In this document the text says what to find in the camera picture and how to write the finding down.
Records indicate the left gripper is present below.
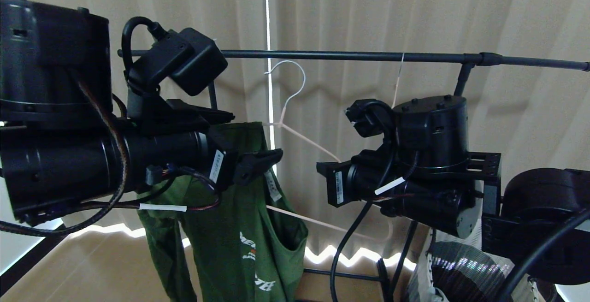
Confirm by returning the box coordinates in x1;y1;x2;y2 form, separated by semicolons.
0;127;236;227

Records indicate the beige curtain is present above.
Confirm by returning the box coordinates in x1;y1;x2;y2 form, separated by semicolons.
0;0;590;266

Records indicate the green printed shirt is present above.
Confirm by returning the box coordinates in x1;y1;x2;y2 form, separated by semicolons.
137;121;308;302

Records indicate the black clothes rack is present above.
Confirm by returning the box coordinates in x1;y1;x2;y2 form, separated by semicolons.
118;49;590;302

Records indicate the white laundry basket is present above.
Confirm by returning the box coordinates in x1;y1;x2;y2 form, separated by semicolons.
406;228;558;302

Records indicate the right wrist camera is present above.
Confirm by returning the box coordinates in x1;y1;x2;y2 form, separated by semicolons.
346;99;398;140

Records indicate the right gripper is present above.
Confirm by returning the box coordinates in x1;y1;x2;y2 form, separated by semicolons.
317;151;483;239

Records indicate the pink clothes hanger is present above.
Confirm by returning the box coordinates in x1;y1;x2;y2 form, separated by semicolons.
392;53;405;109
264;60;395;243

